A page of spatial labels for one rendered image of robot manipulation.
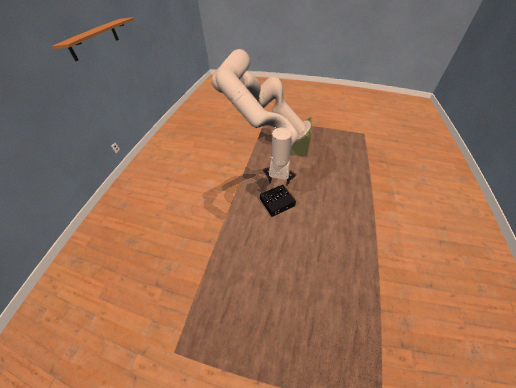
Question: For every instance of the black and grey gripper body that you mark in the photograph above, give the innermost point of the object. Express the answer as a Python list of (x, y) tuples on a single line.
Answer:
[(279, 171)]

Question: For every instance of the black lighting desk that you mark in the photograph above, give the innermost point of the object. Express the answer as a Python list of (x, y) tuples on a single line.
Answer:
[(279, 200)]

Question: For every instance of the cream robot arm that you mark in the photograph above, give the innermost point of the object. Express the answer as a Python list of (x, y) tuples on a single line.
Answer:
[(248, 100)]

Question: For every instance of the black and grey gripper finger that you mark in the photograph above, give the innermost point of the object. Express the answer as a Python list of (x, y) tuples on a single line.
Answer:
[(265, 170), (290, 177)]

